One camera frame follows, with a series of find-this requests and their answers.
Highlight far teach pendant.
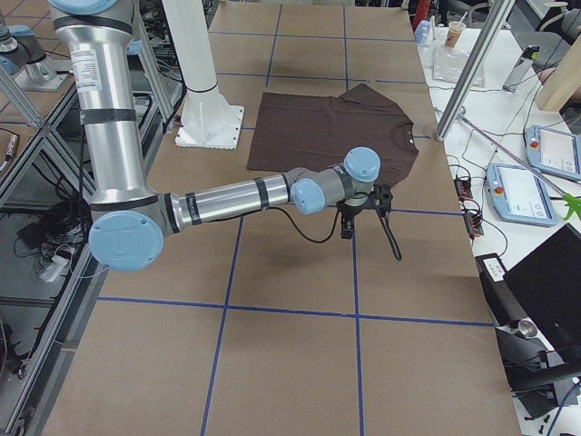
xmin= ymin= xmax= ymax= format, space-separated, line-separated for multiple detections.
xmin=525 ymin=124 xmax=580 ymax=181

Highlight teach pendant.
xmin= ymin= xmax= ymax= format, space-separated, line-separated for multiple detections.
xmin=525 ymin=124 xmax=580 ymax=181
xmin=486 ymin=163 xmax=557 ymax=227

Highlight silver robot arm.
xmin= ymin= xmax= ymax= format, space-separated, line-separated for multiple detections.
xmin=51 ymin=1 xmax=380 ymax=272

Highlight drink cup with straw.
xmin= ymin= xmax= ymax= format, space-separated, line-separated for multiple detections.
xmin=444 ymin=13 xmax=468 ymax=48

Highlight near teach pendant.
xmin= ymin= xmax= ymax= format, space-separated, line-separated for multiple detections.
xmin=486 ymin=163 xmax=557 ymax=227

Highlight black laptop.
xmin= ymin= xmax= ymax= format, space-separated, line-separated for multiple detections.
xmin=505 ymin=224 xmax=580 ymax=362

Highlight brown t-shirt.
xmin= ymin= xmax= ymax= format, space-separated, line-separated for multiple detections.
xmin=247 ymin=84 xmax=419 ymax=187

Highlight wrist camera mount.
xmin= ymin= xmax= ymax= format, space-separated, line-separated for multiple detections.
xmin=367 ymin=184 xmax=393 ymax=217

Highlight white column base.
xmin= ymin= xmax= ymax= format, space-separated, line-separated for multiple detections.
xmin=162 ymin=0 xmax=244 ymax=150

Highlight aluminium frame post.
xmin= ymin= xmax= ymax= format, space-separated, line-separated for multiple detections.
xmin=435 ymin=0 xmax=516 ymax=142

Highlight black monitor stand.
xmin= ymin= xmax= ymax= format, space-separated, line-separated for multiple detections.
xmin=475 ymin=253 xmax=580 ymax=419

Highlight orange circuit board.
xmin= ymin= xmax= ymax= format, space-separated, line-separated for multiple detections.
xmin=453 ymin=178 xmax=474 ymax=201
xmin=463 ymin=211 xmax=484 ymax=239

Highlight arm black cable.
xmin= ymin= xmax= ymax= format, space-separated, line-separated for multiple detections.
xmin=267 ymin=204 xmax=404 ymax=263

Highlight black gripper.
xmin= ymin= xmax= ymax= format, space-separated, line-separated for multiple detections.
xmin=338 ymin=193 xmax=369 ymax=239

